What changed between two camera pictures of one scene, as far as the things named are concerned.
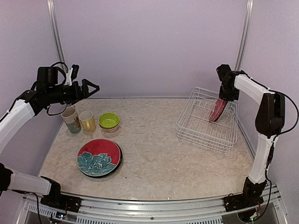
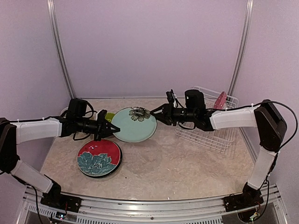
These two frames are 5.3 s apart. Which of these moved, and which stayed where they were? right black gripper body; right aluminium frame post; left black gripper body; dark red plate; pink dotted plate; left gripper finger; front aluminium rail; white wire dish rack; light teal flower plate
Moved: left gripper finger; left black gripper body; light teal flower plate; right black gripper body
Stayed: pink dotted plate; right aluminium frame post; dark red plate; front aluminium rail; white wire dish rack
